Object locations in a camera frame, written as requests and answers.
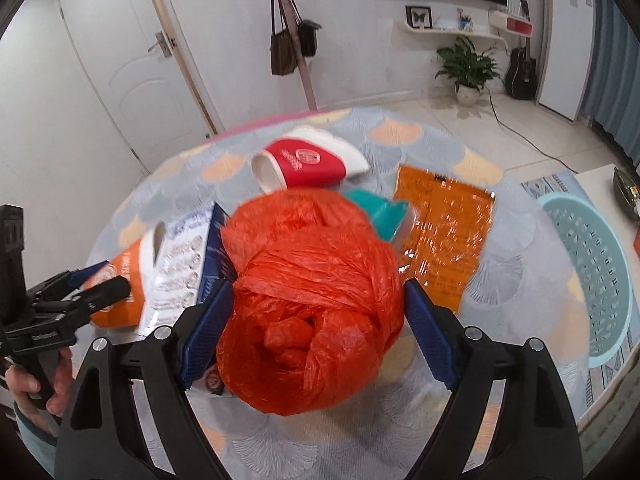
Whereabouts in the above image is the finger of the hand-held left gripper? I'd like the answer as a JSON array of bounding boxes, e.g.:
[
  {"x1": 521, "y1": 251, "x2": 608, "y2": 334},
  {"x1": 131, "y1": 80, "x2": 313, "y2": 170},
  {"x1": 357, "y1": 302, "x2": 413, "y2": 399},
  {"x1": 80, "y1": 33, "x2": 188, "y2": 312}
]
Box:
[
  {"x1": 50, "y1": 276, "x2": 132, "y2": 328},
  {"x1": 27, "y1": 260, "x2": 111, "y2": 302}
]

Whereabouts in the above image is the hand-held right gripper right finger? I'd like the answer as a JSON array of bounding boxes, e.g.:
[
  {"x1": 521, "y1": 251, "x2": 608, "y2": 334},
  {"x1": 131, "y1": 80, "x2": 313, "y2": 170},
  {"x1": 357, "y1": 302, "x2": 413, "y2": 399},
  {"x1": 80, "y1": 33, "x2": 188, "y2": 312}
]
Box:
[{"x1": 402, "y1": 277, "x2": 586, "y2": 480}]

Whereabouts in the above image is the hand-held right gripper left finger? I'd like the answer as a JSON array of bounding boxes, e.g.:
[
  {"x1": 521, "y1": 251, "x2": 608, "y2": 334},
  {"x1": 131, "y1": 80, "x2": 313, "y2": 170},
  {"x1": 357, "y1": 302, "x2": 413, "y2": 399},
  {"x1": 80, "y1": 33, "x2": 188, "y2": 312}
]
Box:
[{"x1": 54, "y1": 276, "x2": 236, "y2": 480}]

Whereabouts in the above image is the orange and white snack bag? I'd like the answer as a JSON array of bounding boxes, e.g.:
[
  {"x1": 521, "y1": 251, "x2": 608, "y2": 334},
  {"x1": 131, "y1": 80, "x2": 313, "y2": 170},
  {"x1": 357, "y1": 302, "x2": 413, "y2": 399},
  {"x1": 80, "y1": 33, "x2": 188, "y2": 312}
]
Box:
[{"x1": 82, "y1": 222, "x2": 166, "y2": 331}]

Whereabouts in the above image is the white packet with blue print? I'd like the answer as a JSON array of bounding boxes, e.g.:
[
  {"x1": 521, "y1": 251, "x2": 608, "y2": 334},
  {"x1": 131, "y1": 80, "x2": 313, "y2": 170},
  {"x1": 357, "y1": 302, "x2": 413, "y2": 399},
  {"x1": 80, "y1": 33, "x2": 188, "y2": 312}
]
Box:
[{"x1": 140, "y1": 205, "x2": 216, "y2": 333}]

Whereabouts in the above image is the navy blue packet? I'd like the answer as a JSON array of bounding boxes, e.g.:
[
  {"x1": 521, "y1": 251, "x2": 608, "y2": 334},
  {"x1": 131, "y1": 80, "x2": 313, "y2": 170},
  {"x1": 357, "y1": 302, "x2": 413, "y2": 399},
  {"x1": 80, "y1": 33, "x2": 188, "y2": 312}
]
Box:
[{"x1": 197, "y1": 203, "x2": 238, "y2": 306}]

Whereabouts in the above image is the orange foil packet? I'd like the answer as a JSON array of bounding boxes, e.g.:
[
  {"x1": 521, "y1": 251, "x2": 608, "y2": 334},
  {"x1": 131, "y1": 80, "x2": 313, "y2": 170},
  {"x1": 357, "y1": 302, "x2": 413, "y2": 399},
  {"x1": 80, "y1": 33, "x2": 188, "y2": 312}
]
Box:
[{"x1": 392, "y1": 164, "x2": 496, "y2": 316}]

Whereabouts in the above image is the orange plastic bag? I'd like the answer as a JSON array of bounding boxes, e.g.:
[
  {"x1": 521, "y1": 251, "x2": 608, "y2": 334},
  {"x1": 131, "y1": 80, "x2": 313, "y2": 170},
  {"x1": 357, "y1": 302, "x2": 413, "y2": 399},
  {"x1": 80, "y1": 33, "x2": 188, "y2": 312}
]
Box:
[{"x1": 215, "y1": 191, "x2": 405, "y2": 416}]

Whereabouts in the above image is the teal plastic packet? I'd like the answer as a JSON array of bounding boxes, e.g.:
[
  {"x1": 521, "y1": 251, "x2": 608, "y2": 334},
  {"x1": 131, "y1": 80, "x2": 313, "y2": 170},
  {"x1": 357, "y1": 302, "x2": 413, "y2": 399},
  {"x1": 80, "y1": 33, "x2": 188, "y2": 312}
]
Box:
[{"x1": 345, "y1": 187, "x2": 410, "y2": 242}]

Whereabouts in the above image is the light teal plastic basket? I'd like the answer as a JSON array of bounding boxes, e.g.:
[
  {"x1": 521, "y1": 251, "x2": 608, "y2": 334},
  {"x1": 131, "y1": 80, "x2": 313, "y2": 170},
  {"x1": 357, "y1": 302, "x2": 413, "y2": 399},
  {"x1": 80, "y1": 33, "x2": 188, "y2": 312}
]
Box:
[{"x1": 537, "y1": 192, "x2": 632, "y2": 370}]

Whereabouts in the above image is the red paper cup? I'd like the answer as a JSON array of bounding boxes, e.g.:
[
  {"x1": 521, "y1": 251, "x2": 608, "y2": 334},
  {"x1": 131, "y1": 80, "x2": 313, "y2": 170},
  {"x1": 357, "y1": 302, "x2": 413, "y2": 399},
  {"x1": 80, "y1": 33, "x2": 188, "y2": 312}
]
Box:
[{"x1": 250, "y1": 136, "x2": 347, "y2": 193}]

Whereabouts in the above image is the black shoulder bag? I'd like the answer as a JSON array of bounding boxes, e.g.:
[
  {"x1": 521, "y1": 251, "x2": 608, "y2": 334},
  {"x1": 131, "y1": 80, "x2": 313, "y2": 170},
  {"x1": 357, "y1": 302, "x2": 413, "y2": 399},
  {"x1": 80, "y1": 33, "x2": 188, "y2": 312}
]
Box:
[{"x1": 287, "y1": 0, "x2": 322, "y2": 58}]

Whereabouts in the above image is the brown shoulder bag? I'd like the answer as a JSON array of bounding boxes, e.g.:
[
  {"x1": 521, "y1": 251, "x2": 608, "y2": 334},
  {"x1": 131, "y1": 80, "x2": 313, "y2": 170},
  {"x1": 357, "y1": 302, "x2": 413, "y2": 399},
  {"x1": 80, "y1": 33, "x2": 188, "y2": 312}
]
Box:
[{"x1": 270, "y1": 0, "x2": 301, "y2": 77}]

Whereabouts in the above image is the person's left forearm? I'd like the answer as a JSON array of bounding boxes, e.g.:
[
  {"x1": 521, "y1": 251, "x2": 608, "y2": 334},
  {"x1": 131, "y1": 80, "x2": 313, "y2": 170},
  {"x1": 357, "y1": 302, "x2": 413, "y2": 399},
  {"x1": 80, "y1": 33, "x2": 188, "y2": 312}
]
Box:
[{"x1": 14, "y1": 405, "x2": 60, "y2": 477}]

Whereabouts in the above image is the person's left hand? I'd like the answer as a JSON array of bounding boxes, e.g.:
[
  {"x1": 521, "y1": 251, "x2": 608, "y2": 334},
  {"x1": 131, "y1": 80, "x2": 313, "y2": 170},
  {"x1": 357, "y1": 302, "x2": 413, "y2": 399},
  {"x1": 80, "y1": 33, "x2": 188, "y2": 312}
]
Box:
[{"x1": 7, "y1": 347, "x2": 74, "y2": 433}]

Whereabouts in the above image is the fan-patterned tablecloth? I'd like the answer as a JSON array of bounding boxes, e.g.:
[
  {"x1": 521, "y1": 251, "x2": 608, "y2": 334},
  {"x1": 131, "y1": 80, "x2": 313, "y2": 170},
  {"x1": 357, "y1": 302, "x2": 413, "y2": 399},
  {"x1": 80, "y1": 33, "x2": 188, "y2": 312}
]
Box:
[{"x1": 87, "y1": 107, "x2": 596, "y2": 480}]

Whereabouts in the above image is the white door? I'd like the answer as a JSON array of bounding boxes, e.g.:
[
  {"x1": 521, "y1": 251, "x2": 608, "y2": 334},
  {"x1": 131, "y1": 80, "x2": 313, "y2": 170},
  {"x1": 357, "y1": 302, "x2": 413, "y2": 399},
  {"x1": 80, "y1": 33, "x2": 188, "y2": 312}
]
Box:
[{"x1": 55, "y1": 0, "x2": 211, "y2": 171}]

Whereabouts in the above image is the potted green plant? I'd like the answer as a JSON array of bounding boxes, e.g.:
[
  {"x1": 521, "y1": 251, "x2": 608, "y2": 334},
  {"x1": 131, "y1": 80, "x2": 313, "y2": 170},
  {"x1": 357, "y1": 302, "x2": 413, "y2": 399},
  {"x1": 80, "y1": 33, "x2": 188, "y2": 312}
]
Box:
[{"x1": 434, "y1": 36, "x2": 503, "y2": 106}]

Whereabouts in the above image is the black acoustic guitar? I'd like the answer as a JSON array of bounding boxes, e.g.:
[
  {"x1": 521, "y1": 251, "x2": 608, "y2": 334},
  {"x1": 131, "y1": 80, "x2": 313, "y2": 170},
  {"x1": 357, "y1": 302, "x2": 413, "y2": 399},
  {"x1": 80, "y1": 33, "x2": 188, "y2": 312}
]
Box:
[{"x1": 504, "y1": 0, "x2": 538, "y2": 101}]

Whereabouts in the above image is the pink coat rack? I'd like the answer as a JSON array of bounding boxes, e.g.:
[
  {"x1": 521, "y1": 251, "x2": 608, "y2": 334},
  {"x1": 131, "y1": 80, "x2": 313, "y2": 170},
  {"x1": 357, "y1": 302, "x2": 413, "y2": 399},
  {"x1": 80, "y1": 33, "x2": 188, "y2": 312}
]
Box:
[{"x1": 267, "y1": 0, "x2": 318, "y2": 111}]

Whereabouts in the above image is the white standing air conditioner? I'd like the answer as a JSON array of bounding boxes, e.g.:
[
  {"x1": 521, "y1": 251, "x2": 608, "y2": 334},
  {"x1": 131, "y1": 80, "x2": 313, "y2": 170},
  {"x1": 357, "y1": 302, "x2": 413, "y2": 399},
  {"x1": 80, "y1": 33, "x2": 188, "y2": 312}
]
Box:
[{"x1": 537, "y1": 0, "x2": 596, "y2": 122}]

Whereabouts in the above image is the framed butterfly picture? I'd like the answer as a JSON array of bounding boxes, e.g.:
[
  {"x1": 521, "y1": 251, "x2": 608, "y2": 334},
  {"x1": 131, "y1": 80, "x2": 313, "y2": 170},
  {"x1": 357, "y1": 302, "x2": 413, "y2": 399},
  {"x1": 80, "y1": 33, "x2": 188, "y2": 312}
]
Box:
[{"x1": 405, "y1": 5, "x2": 433, "y2": 30}]

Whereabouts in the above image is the blue curtain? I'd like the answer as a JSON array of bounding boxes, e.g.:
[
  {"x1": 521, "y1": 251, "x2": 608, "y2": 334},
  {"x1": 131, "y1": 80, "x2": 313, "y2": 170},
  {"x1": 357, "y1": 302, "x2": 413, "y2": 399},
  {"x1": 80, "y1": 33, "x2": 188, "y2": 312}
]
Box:
[{"x1": 580, "y1": 0, "x2": 640, "y2": 171}]

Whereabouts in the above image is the black floor cable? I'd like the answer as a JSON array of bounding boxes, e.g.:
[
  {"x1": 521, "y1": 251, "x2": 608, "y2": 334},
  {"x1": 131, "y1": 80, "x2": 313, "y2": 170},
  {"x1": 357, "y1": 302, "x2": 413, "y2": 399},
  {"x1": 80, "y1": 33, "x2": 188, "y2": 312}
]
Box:
[{"x1": 482, "y1": 87, "x2": 581, "y2": 173}]

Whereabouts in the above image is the wooden door frame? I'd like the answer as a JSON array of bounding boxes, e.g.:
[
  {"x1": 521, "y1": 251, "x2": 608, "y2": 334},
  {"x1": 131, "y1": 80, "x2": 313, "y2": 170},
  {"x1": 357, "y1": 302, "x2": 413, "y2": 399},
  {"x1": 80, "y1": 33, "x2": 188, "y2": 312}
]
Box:
[{"x1": 140, "y1": 0, "x2": 223, "y2": 136}]

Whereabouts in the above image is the metal door handle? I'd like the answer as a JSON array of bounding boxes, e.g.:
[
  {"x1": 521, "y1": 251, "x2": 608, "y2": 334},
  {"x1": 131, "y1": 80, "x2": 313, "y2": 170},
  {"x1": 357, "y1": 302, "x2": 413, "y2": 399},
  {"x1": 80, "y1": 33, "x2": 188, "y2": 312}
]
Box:
[{"x1": 148, "y1": 31, "x2": 173, "y2": 58}]

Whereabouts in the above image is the white curved wall shelf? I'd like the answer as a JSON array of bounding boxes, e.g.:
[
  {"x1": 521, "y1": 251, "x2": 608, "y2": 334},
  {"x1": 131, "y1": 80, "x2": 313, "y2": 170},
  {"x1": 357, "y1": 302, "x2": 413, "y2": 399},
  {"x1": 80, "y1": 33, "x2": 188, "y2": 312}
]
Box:
[{"x1": 394, "y1": 19, "x2": 507, "y2": 51}]

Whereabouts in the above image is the red and white wall box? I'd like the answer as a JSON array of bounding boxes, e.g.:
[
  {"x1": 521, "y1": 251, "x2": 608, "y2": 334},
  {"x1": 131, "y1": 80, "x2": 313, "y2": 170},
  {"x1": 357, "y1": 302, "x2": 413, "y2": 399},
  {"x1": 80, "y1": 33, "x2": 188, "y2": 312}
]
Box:
[{"x1": 488, "y1": 8, "x2": 533, "y2": 37}]

